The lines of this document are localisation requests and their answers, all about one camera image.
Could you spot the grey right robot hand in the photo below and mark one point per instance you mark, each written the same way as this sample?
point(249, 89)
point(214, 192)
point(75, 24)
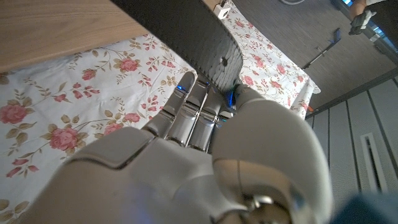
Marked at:
point(171, 180)

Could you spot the floral backdrop cloth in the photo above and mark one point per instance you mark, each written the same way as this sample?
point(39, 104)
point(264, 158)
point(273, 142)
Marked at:
point(62, 109)

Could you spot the person forearm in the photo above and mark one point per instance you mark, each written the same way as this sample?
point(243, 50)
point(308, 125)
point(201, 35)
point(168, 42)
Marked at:
point(358, 7)

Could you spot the black leather belt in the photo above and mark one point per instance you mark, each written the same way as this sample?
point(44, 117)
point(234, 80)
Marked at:
point(186, 34)

